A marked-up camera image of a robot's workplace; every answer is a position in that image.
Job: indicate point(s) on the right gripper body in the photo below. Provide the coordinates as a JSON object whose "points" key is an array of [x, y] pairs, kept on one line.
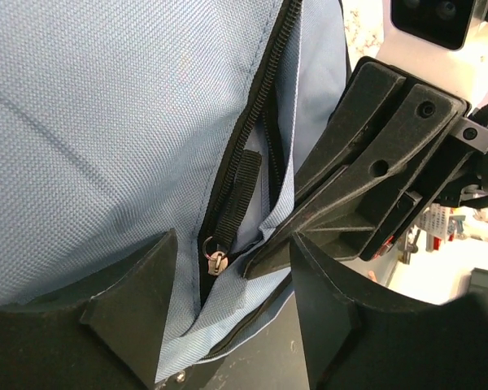
{"points": [[456, 175]]}

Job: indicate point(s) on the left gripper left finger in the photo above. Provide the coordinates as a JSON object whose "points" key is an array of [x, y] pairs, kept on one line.
{"points": [[102, 332]]}

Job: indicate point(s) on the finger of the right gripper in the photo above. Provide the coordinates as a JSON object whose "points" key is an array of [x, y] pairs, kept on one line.
{"points": [[345, 211], [353, 125]]}

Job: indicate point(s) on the blue backpack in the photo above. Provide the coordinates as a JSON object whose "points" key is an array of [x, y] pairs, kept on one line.
{"points": [[123, 120]]}

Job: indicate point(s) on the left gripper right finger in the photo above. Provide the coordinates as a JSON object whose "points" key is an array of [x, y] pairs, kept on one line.
{"points": [[360, 335]]}

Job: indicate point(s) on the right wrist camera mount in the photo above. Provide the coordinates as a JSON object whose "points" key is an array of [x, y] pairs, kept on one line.
{"points": [[449, 33]]}

